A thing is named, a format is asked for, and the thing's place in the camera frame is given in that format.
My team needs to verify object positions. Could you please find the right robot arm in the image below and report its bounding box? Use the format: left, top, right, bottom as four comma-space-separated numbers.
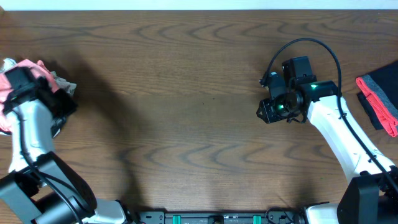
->
256, 57, 397, 223

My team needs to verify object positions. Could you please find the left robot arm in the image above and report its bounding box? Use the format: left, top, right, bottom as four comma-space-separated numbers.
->
1, 66, 135, 223

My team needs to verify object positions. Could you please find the black mounting rail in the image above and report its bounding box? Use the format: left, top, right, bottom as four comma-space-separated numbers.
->
135, 207, 308, 224

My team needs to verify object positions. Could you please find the red grey black garment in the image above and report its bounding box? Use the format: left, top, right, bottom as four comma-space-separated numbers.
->
355, 61, 397, 137

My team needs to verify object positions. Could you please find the white patterned garment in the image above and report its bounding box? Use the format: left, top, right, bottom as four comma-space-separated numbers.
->
1, 61, 76, 96

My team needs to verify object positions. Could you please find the pink printed shirt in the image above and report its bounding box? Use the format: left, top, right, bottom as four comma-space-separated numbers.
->
1, 58, 60, 135

